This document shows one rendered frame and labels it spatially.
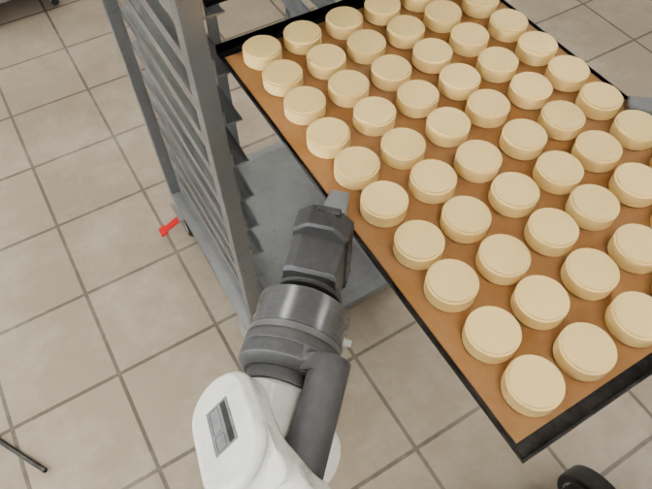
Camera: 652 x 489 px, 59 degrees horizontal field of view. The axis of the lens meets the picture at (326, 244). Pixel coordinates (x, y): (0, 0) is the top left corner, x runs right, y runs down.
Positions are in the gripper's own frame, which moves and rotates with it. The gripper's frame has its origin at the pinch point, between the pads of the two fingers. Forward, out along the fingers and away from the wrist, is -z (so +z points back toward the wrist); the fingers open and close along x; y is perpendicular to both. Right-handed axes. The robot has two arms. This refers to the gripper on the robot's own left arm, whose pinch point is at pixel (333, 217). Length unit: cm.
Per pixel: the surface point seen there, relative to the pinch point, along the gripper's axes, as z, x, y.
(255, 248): -23, -48, 21
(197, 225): -53, -93, 54
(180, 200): -61, -93, 62
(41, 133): -87, -108, 133
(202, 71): -20.1, -1.9, 22.8
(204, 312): -32, -108, 46
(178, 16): -19.3, 6.8, 24.0
